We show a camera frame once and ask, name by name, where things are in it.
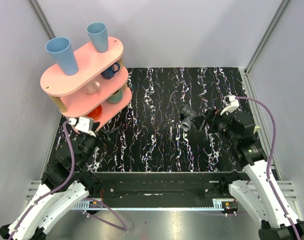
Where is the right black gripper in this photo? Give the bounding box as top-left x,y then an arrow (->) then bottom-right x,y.
189,107 -> 240,144

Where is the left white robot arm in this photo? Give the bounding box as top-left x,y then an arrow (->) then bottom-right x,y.
0,118 -> 117,240

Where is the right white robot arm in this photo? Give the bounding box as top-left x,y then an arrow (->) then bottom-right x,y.
191,109 -> 304,240

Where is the orange plastic bowl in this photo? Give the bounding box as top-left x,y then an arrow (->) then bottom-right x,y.
86,105 -> 102,119

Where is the teal speckled ceramic cup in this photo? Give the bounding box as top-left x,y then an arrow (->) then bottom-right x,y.
107,88 -> 123,104

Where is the pink three-tier wooden shelf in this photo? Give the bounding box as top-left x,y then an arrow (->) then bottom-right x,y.
40,36 -> 132,129

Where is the black marble patterned mat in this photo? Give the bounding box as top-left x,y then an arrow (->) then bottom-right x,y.
85,67 -> 248,172

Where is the pink ceramic mug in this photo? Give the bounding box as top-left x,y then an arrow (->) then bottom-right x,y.
85,81 -> 101,95

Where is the dark blue ceramic mug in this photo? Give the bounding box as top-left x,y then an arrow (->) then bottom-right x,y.
101,62 -> 120,80

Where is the light green ceramic mug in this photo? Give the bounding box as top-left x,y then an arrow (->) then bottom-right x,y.
253,125 -> 260,134

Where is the large blue plastic cup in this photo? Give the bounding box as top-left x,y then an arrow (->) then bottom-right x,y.
45,37 -> 78,76

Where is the small blue plastic cup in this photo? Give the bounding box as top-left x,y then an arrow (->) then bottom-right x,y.
87,22 -> 108,53

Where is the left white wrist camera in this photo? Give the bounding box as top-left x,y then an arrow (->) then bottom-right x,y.
68,116 -> 96,137

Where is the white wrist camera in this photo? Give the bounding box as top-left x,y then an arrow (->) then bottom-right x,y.
220,95 -> 240,115
68,116 -> 96,137

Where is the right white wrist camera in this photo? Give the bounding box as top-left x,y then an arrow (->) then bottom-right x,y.
220,95 -> 240,115

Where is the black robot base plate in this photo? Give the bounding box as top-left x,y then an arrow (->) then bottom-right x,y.
71,171 -> 257,208

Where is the white slotted cable duct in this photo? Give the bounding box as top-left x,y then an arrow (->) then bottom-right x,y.
71,200 -> 102,211

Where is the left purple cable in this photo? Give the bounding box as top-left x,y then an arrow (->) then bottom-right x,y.
6,118 -> 129,240

